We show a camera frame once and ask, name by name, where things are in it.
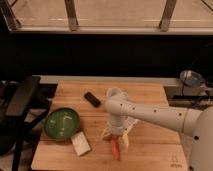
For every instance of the small black box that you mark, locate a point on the small black box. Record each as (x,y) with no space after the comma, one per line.
(92,99)

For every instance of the black office chair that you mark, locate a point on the black office chair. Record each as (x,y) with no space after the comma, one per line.
(14,130)

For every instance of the round silver blue object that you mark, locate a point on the round silver blue object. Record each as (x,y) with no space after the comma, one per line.
(191,78)

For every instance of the green ceramic bowl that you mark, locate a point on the green ceramic bowl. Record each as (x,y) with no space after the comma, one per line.
(61,124)

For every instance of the white sponge block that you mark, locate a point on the white sponge block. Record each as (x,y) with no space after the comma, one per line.
(80,143)

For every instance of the metal window frame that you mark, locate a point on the metal window frame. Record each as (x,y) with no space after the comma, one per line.
(190,17)

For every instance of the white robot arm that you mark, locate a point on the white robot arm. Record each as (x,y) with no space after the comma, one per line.
(195,123)

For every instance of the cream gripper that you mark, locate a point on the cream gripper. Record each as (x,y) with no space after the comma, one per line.
(116,130)

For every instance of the white labelled bottle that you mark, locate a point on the white labelled bottle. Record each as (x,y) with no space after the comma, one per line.
(130,123)

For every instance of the translucent plastic cup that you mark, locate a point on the translucent plastic cup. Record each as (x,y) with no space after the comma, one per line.
(114,91)

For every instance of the wooden cutting board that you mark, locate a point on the wooden cutting board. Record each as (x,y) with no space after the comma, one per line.
(151,148)

